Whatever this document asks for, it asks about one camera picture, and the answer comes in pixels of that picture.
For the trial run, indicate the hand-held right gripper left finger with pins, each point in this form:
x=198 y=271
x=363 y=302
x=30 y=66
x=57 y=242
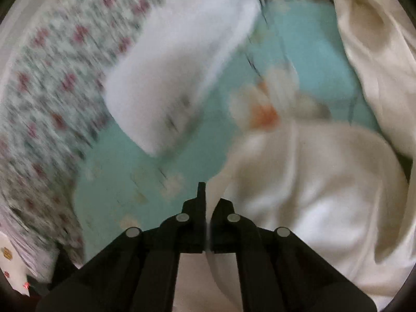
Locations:
x=194 y=229

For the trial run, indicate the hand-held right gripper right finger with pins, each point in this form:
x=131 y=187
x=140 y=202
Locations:
x=221 y=230

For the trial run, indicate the cream large garment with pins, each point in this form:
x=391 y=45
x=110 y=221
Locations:
x=325 y=185

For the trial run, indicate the white folded cloth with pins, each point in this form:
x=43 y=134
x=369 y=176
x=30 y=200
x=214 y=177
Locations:
x=182 y=58

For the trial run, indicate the red floral bedsheet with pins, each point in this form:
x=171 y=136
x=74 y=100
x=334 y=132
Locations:
x=55 y=81

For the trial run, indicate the teal floral blanket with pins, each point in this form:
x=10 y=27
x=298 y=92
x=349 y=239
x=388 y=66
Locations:
x=308 y=45

